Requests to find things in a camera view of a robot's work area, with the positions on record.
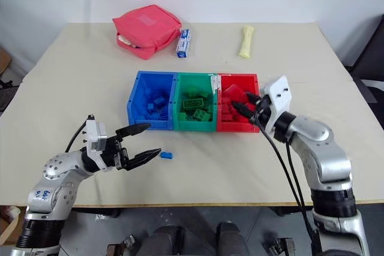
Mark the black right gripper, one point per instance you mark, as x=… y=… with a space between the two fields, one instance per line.
x=261 y=109

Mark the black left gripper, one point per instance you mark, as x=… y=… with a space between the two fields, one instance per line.
x=113 y=151

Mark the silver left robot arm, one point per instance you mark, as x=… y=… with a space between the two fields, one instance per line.
x=54 y=172

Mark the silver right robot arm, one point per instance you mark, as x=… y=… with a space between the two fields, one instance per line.
x=330 y=160

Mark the large red sloped block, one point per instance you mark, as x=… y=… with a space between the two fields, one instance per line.
x=234 y=93

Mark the red plastic bin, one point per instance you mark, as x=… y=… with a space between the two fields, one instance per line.
x=237 y=126

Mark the blue plastic bin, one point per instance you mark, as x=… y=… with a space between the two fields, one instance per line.
x=135 y=109

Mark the small blue cube block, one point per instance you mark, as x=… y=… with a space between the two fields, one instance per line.
x=150 y=107

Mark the green plastic bin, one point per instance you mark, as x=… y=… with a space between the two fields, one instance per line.
x=180 y=127

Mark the green two-stud brick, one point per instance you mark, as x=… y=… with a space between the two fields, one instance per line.
x=202 y=115

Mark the blue brick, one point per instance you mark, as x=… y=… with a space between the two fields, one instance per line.
x=159 y=100

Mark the small green block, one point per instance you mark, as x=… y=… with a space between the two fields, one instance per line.
x=182 y=116

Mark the dark green brick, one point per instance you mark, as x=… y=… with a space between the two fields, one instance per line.
x=195 y=91

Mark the long green three-stud brick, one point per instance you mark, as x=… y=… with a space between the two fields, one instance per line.
x=192 y=103

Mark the yellow rolled cloth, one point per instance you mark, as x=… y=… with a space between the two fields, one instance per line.
x=246 y=41

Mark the blue and white carton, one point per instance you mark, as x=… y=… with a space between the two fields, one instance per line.
x=184 y=43

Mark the dark rounded shape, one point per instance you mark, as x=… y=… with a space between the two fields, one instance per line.
x=165 y=241
x=232 y=239

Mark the pink fabric pouch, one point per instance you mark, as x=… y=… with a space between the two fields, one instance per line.
x=144 y=25

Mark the black chair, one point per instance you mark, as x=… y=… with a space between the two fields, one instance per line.
x=370 y=55

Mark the brown cardboard box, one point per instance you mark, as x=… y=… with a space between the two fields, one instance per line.
x=4 y=59

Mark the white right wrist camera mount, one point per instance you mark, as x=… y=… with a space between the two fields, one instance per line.
x=279 y=97

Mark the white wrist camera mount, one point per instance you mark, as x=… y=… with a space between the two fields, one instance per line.
x=94 y=136
x=279 y=97

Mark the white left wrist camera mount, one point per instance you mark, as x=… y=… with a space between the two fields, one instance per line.
x=94 y=136

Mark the metal foot bracket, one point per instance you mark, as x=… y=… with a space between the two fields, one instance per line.
x=280 y=245
x=121 y=245

